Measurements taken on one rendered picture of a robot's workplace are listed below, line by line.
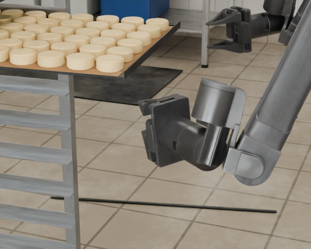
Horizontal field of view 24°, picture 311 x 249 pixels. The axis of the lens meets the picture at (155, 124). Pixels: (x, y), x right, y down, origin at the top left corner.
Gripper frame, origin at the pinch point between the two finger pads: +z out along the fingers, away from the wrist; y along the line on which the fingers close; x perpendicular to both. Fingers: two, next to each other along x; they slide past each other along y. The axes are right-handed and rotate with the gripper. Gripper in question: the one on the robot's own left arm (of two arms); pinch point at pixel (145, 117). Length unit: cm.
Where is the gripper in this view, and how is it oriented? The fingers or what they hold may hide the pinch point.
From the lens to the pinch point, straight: 118.7
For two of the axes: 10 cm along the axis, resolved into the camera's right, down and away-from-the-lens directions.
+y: 1.0, 9.3, 3.5
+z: -4.9, -2.6, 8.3
